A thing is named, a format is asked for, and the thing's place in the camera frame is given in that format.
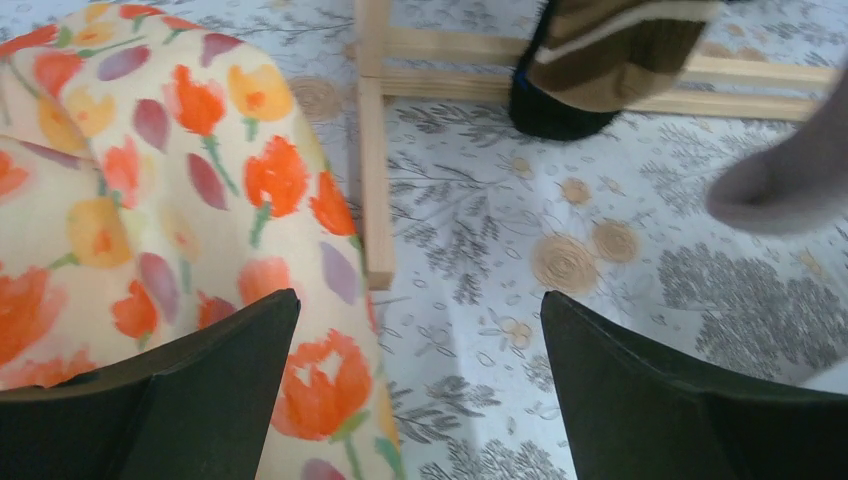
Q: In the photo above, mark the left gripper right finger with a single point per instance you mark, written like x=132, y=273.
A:
x=634, y=408

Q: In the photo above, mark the wooden drying rack frame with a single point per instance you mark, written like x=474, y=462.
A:
x=377, y=41

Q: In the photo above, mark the beige sock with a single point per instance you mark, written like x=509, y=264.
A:
x=794, y=186

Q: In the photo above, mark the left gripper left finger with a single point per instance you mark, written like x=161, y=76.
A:
x=197, y=407

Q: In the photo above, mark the floral orange cloth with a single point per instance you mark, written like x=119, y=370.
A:
x=156, y=177

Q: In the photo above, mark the brown striped sock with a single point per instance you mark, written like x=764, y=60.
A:
x=602, y=56

